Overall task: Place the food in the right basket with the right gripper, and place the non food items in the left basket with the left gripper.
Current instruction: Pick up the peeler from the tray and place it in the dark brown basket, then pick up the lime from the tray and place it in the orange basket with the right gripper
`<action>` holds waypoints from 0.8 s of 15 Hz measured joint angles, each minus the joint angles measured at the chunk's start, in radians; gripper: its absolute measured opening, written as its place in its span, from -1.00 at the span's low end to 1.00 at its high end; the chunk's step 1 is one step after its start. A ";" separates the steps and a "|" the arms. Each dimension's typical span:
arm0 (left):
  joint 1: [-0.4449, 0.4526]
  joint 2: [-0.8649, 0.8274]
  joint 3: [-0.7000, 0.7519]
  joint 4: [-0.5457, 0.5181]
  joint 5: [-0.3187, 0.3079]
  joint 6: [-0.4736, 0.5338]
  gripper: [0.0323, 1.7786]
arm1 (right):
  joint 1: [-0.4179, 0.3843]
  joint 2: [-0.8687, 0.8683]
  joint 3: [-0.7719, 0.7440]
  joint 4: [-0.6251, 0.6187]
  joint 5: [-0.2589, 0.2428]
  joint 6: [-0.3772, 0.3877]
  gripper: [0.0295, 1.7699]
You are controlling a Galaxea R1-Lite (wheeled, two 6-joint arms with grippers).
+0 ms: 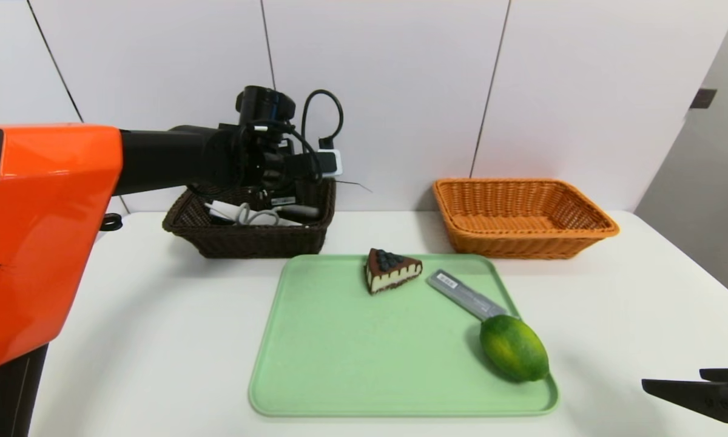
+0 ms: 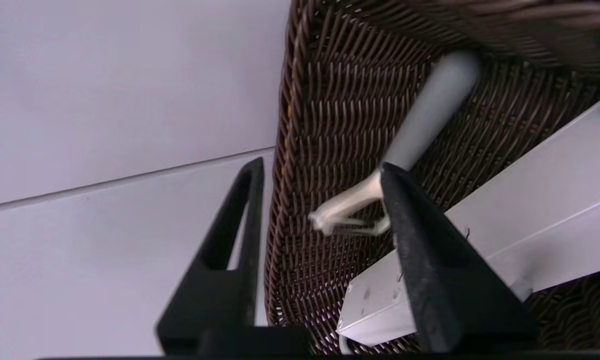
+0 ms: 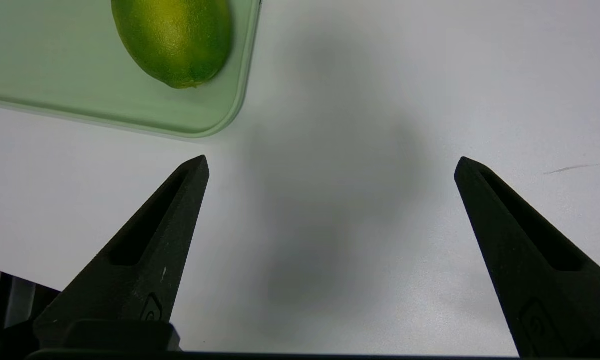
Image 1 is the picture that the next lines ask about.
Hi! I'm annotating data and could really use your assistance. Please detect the white peeler with grey handle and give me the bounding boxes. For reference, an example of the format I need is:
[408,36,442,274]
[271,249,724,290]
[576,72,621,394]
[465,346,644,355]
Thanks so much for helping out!
[273,205,321,220]

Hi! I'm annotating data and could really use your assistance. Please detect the white power strip with cord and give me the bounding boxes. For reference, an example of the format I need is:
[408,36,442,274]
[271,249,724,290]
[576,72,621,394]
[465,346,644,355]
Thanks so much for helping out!
[205,199,304,227]

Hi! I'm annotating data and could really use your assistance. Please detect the dark brown wicker basket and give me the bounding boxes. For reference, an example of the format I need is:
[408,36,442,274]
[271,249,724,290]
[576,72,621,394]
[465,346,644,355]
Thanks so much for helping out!
[162,179,337,259]

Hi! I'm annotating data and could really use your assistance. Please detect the orange wicker basket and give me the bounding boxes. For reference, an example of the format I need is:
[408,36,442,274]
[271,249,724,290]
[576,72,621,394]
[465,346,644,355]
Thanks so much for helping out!
[432,177,621,260]

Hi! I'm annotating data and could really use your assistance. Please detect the chocolate blueberry cake slice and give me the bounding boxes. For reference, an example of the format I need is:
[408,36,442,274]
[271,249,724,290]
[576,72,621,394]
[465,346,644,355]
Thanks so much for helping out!
[364,248,423,295]

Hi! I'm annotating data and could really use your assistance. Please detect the grey pencil lead case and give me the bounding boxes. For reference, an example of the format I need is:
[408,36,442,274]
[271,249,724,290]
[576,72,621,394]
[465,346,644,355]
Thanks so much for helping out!
[426,269,508,321]

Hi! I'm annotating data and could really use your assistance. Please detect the light green plastic tray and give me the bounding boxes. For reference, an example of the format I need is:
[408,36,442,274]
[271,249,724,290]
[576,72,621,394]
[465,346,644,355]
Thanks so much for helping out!
[249,254,559,417]

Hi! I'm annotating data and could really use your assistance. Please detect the green lime fruit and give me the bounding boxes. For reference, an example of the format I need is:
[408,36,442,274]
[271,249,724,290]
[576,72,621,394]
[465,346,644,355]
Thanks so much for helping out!
[479,314,550,382]

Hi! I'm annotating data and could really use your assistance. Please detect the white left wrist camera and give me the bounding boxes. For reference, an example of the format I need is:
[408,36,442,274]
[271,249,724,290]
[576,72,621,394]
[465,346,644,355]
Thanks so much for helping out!
[315,149,343,178]

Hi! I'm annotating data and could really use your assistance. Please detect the black left wrist camera cable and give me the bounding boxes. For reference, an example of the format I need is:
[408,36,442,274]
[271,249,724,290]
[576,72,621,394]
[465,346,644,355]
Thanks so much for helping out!
[302,90,344,149]

